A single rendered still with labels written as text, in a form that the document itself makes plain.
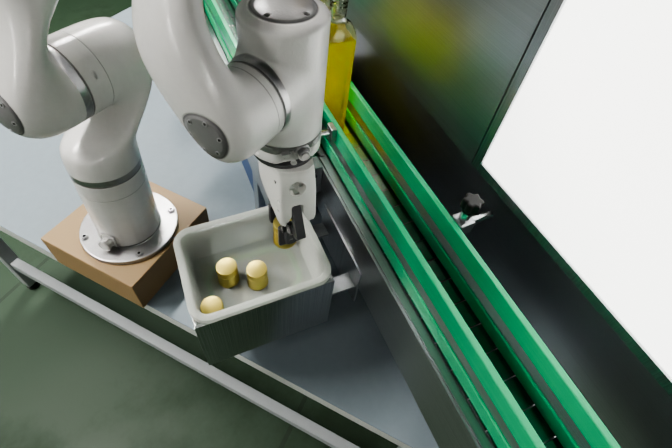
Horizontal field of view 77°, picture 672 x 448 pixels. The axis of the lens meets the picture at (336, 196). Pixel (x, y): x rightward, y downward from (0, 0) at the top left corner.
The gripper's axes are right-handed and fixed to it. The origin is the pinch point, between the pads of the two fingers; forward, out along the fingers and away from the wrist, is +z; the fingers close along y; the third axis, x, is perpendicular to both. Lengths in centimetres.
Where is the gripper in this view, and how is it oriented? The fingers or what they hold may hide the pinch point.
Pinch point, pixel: (284, 222)
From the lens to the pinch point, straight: 61.1
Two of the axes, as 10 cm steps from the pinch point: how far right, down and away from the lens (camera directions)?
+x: -9.2, 2.5, -3.2
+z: -0.9, 6.4, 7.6
